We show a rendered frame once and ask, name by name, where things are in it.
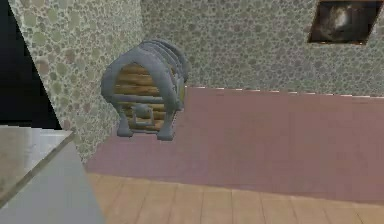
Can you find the grey framed wooden barrel chest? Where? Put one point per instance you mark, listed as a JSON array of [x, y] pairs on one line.
[[143, 83]]

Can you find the grey cabinet with glossy top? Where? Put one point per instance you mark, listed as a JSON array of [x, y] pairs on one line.
[[40, 180]]

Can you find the dark framed wall picture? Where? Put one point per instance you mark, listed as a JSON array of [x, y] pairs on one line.
[[343, 21]]

